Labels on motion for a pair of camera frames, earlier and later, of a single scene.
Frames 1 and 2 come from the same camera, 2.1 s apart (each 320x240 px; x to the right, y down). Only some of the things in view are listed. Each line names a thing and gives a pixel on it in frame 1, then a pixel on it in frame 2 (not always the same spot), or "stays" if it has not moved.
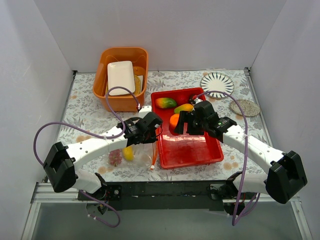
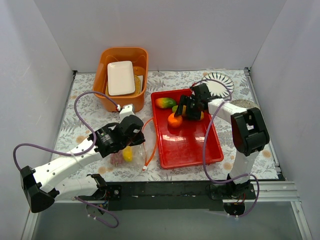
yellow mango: (128, 153) stays
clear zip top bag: (137, 156) stays
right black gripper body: (191, 124) to (188, 107)
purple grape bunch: (115, 157) stays
